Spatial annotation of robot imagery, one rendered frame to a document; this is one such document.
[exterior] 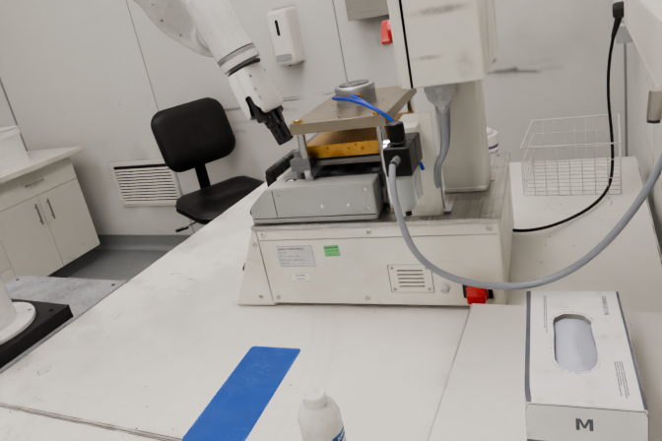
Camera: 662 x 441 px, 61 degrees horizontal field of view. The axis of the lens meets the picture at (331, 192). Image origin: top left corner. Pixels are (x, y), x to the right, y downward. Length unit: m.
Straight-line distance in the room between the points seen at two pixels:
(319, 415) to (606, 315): 0.39
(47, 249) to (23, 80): 1.13
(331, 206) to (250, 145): 2.13
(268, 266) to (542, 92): 1.74
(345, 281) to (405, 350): 0.19
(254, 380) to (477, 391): 0.37
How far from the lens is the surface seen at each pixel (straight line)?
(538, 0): 2.53
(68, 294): 1.54
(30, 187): 3.63
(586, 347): 0.76
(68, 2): 3.69
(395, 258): 1.00
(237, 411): 0.92
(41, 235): 3.67
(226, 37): 1.14
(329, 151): 1.03
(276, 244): 1.07
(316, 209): 1.02
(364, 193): 0.97
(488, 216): 0.95
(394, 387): 0.89
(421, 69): 0.89
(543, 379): 0.70
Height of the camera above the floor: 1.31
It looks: 19 degrees down
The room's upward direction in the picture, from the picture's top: 11 degrees counter-clockwise
